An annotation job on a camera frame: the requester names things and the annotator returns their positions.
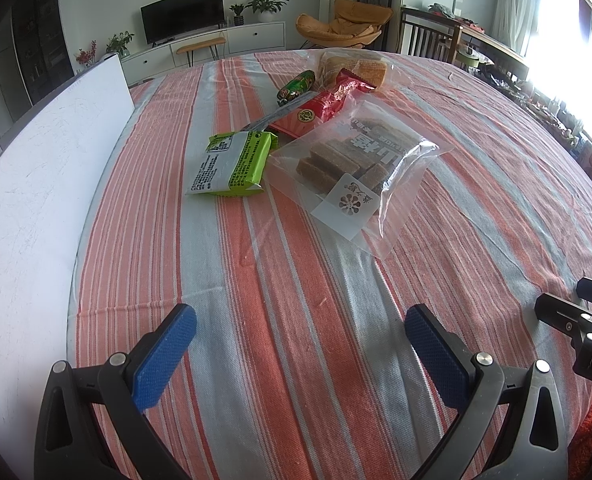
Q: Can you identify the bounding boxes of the red flower plant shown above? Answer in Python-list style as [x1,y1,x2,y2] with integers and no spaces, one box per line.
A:
[75,40,98,68]

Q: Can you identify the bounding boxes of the green plant white vase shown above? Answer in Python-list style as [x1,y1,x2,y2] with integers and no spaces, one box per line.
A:
[105,30,134,58]

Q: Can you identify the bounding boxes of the black flat television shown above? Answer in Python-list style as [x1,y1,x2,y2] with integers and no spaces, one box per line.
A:
[141,0,226,44]

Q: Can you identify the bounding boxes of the thin dark stick packet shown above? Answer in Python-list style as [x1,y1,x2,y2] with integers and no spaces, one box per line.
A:
[240,91,318,131]

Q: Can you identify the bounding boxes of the green white snack packet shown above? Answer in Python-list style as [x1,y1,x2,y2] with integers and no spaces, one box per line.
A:
[185,130,279,197]

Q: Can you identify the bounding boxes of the dark wooden side table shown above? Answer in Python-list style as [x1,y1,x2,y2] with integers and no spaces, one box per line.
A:
[397,6,529,79]

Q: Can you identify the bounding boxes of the striped red grey tablecloth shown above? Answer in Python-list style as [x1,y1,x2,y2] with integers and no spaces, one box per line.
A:
[68,51,592,479]

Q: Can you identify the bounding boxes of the red snack packet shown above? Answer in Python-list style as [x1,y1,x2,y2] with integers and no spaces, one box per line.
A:
[267,68,375,139]

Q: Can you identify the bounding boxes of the wooden bench stool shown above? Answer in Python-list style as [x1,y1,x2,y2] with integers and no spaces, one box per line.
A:
[176,36,226,66]

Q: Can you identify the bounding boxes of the white board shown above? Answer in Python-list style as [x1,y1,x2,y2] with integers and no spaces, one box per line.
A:
[0,56,133,479]

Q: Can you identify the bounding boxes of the white tv cabinet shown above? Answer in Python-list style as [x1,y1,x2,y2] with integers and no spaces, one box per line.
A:
[121,22,286,86]

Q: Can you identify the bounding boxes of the green sausage snack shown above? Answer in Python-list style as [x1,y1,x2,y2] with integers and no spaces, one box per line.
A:
[276,70,316,106]

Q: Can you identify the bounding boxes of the orange lounge chair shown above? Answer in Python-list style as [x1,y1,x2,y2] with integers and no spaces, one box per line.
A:
[295,0,394,49]

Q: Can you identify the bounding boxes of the bagged sliced bread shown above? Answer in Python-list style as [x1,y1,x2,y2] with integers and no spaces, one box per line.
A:
[302,48,394,90]

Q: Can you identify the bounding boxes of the black display cabinet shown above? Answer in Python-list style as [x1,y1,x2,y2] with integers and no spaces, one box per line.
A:
[0,0,72,122]

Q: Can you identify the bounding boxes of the potted green plant right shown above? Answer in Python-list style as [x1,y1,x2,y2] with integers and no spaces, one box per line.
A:
[245,0,290,23]

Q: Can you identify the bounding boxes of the clear bag brown bars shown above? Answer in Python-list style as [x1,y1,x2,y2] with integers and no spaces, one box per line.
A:
[264,96,453,259]

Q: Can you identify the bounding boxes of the small potted plant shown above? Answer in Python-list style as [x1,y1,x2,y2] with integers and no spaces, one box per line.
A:
[230,3,245,26]

